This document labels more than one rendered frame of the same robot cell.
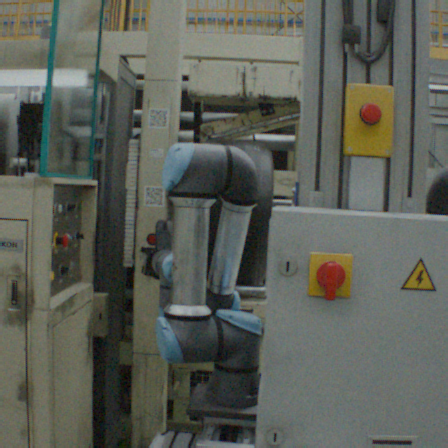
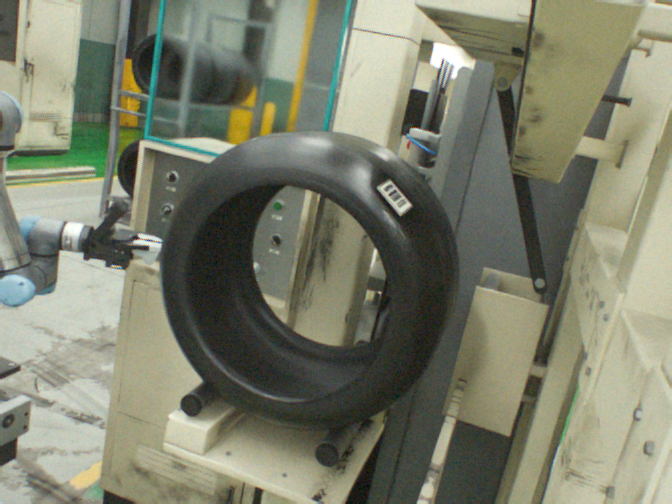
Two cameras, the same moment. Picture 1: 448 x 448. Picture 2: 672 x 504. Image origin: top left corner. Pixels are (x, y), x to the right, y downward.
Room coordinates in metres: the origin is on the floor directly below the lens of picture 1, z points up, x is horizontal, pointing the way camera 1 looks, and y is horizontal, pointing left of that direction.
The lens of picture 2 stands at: (2.72, -1.18, 1.54)
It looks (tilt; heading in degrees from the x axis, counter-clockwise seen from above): 15 degrees down; 103
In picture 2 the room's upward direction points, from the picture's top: 12 degrees clockwise
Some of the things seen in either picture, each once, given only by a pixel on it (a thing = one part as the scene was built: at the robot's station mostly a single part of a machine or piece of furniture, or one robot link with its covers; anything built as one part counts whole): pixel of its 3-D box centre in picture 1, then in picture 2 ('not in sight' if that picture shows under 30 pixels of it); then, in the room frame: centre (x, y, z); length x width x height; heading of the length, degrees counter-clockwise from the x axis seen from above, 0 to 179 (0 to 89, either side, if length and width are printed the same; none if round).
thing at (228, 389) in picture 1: (235, 380); not in sight; (1.58, -0.05, 0.77); 0.15 x 0.15 x 0.10
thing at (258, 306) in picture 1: (217, 306); (228, 398); (2.27, 0.01, 0.84); 0.36 x 0.09 x 0.06; 88
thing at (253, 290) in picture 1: (219, 288); (231, 373); (2.27, 0.00, 0.90); 0.35 x 0.05 x 0.05; 88
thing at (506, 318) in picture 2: not in sight; (496, 347); (2.79, 0.21, 1.05); 0.20 x 0.15 x 0.30; 88
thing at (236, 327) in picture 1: (235, 337); not in sight; (1.58, -0.04, 0.88); 0.13 x 0.12 x 0.14; 110
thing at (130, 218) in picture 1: (132, 203); not in sight; (2.37, 0.35, 1.19); 0.05 x 0.04 x 0.48; 178
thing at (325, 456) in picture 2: not in sight; (353, 414); (2.55, 0.00, 0.90); 0.35 x 0.05 x 0.05; 88
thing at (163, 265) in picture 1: (174, 268); (44, 233); (1.67, 0.13, 1.04); 0.11 x 0.08 x 0.09; 20
